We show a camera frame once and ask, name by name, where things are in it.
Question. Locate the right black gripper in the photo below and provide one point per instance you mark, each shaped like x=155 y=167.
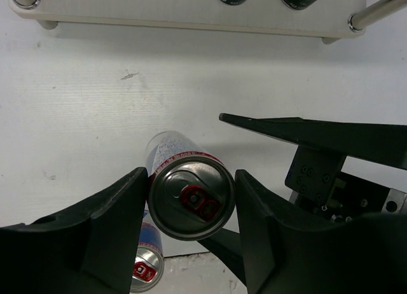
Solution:
x=318 y=185

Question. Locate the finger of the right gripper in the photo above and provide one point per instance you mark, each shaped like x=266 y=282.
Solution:
x=225 y=244

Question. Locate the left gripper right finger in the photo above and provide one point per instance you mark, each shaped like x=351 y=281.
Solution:
x=288 y=250

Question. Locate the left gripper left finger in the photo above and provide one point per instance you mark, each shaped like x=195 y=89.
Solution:
x=88 y=247

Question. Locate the silver red can front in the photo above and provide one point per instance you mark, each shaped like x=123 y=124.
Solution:
x=149 y=261

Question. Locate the silver red can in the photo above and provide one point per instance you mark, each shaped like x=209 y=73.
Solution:
x=192 y=193
x=149 y=261

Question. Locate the white two-tier shelf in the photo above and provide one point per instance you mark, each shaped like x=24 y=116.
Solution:
x=329 y=20

